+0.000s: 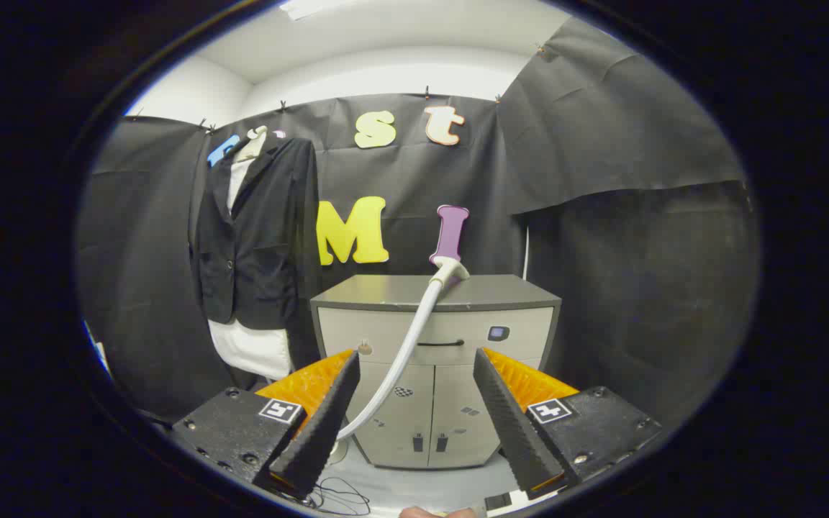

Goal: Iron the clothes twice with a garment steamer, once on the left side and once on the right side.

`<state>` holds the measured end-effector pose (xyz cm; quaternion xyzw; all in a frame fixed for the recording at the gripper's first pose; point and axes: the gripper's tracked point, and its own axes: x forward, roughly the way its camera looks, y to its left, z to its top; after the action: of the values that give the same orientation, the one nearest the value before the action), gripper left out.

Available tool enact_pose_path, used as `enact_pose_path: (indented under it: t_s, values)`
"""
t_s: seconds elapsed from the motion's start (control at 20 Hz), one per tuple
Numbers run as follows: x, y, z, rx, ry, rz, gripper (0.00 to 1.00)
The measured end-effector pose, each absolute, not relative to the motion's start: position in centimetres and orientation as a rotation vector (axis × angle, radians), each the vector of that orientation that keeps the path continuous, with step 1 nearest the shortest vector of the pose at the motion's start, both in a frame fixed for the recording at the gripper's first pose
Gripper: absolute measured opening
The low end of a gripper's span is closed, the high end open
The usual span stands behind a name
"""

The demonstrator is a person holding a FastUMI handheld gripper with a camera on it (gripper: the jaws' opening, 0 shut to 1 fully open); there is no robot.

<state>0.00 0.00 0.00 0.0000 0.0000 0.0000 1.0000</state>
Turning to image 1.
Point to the grey cabinet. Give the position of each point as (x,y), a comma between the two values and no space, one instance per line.
(386,291)

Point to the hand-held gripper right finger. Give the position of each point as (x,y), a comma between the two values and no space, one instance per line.
(508,424)

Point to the black suit jacket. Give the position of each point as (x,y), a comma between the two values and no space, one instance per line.
(263,244)

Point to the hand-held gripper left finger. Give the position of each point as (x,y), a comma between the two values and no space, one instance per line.
(324,424)

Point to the ceiling light panel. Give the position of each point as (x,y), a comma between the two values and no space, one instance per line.
(314,7)

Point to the white shirt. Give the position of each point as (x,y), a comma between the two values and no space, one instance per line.
(252,349)

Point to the black backdrop cloth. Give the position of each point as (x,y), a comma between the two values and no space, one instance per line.
(601,144)

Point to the white clothes hanger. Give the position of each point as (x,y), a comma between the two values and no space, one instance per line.
(259,134)

